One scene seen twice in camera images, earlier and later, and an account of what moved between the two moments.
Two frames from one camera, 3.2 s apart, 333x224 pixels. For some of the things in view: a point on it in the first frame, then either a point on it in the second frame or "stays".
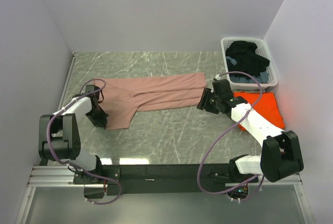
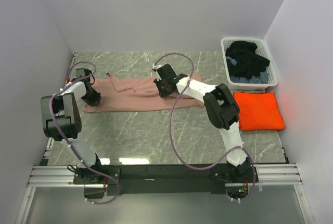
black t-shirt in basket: (248, 60) stays
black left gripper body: (98, 116) → (91, 97)
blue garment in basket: (263, 76) stays
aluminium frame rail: (62, 176) stays
